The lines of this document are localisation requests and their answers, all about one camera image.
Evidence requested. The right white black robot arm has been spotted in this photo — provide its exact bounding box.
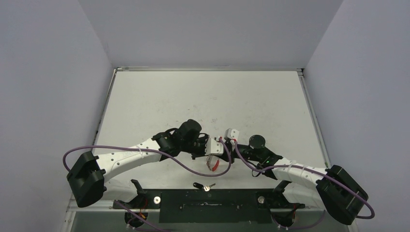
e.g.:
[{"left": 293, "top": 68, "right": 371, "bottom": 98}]
[{"left": 225, "top": 135, "right": 375, "bottom": 225}]

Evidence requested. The key with black tag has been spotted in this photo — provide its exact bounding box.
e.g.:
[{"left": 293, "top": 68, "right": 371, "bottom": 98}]
[{"left": 193, "top": 182, "right": 216, "bottom": 191}]

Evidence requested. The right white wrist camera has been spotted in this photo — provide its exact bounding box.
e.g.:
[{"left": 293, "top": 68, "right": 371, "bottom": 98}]
[{"left": 224, "top": 128, "right": 240, "bottom": 141}]

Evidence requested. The aluminium frame rail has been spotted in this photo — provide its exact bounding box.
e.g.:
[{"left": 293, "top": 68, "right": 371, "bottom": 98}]
[{"left": 66, "top": 200, "right": 161, "bottom": 213}]

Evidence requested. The metal keyring organizer red handle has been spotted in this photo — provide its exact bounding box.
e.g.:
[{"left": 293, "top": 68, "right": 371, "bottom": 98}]
[{"left": 206, "top": 156, "right": 220, "bottom": 172}]

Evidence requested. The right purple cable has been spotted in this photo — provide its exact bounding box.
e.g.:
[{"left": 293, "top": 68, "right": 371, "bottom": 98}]
[{"left": 233, "top": 141, "right": 375, "bottom": 231}]

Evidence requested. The black mounting base plate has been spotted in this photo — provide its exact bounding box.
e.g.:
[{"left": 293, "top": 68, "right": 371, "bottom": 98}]
[{"left": 123, "top": 188, "right": 305, "bottom": 223}]

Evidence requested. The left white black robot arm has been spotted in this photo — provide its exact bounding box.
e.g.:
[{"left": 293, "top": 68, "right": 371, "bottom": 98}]
[{"left": 67, "top": 119, "right": 209, "bottom": 208}]

